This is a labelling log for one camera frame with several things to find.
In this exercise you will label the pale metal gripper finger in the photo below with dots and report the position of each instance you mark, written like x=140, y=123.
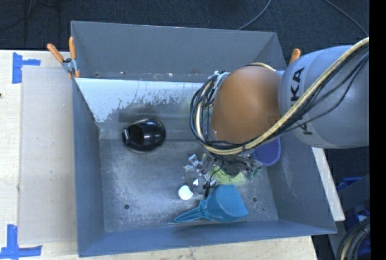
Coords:
x=192, y=162
x=207, y=179

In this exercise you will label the yellow-green sponge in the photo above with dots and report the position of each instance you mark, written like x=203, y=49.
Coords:
x=230, y=179

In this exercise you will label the white round cap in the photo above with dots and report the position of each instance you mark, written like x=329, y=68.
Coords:
x=185, y=192

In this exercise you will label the blue plastic scoop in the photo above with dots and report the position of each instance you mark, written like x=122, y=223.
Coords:
x=224, y=206

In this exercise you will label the grey metal bin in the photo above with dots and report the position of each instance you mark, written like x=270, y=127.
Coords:
x=144, y=180

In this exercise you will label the purple cup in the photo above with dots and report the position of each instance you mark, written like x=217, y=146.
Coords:
x=268, y=152

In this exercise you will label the black round cup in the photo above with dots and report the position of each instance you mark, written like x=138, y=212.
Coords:
x=144, y=134

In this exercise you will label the pale flat board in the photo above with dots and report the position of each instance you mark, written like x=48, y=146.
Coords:
x=45, y=156

